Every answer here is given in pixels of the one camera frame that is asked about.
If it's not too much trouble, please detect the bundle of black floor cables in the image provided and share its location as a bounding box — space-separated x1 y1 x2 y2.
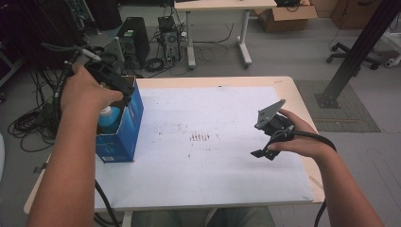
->
8 94 61 153

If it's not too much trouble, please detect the black computer tower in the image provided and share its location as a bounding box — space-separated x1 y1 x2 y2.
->
116 16 151 67

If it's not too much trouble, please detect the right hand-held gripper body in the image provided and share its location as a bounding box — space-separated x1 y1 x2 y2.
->
254 98 296 149

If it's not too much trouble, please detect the white desk with metal legs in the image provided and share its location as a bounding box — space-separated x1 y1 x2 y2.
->
173 0 278 70

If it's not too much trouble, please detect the white paper sheet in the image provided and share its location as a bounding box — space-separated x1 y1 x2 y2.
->
94 86 315 211

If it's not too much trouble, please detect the open cardboard box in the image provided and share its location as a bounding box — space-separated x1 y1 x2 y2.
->
255 4 319 33

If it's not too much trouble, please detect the blue bottle with white cap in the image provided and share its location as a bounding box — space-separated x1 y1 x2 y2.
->
98 105 122 135

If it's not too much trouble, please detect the grey floor mat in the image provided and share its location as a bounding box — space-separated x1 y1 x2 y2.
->
294 79 382 133

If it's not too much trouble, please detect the black metal post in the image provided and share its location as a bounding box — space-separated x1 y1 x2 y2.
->
314 0 401 110

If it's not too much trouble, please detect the closed cardboard box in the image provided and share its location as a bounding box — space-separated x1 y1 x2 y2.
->
330 0 386 31

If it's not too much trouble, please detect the person's left hand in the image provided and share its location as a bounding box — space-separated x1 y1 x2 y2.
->
60 61 124 115

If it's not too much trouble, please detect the coiled black cable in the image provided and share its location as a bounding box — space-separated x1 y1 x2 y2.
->
144 57 166 73

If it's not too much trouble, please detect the left hand-held gripper cable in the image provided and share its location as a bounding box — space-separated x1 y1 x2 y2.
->
41 42 121 227

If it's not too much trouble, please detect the open computer case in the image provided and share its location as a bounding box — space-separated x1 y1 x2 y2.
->
157 15 183 64

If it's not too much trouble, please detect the blue cardboard box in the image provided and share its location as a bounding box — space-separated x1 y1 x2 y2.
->
95 75 145 164

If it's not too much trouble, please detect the hand-held gripper cable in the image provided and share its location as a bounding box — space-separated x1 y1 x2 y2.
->
41 42 121 227
291 130 338 227

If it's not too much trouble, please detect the black office chair base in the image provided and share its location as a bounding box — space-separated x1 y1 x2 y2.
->
325 42 382 71

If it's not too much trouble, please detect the right hand-held gripper cable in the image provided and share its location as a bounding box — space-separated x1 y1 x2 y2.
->
291 130 338 227

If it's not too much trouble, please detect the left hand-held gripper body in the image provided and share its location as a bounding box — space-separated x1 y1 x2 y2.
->
84 60 136 97

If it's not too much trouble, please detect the person's right hand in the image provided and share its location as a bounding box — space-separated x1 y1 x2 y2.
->
268 108 331 160

